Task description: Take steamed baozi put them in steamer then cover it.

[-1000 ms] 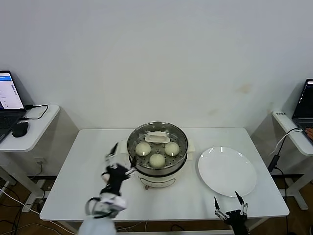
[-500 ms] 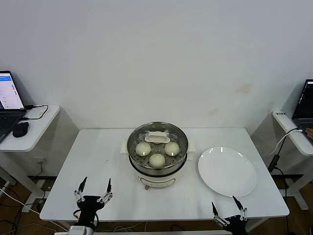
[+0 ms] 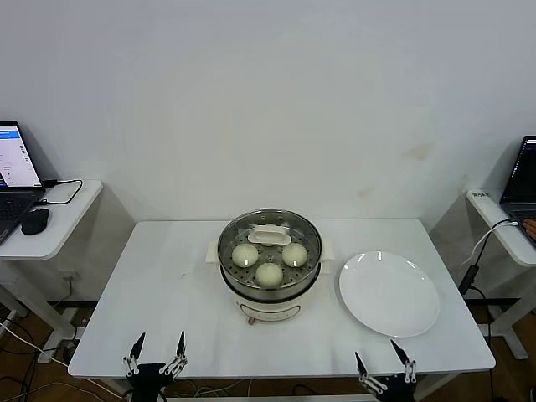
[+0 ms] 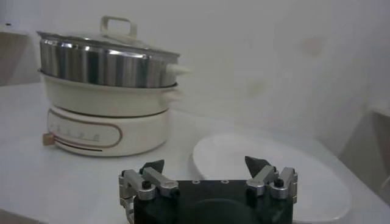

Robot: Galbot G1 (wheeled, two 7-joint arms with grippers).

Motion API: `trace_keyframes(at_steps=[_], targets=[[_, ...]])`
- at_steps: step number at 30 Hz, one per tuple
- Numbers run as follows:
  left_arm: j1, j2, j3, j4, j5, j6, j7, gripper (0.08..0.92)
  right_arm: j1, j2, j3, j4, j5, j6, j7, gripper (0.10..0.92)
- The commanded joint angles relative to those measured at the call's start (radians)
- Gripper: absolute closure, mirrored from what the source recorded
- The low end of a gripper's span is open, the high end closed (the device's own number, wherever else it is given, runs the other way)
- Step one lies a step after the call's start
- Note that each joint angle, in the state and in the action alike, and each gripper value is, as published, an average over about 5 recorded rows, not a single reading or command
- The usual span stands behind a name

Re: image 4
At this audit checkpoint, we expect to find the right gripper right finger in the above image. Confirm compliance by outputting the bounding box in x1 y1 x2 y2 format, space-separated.
244 155 299 200

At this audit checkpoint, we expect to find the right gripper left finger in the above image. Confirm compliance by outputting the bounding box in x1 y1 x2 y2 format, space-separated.
118 159 180 201

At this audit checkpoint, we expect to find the stainless steel steamer basket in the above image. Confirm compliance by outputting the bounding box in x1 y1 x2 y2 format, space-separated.
38 38 191 89

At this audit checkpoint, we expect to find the round white plate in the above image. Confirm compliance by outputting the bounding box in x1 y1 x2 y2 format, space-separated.
191 132 353 223

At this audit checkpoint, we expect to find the white electric cooker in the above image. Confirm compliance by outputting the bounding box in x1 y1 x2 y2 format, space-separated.
39 69 182 158

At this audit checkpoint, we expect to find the white side table with strip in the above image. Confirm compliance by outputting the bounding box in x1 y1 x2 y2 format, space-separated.
336 97 390 201

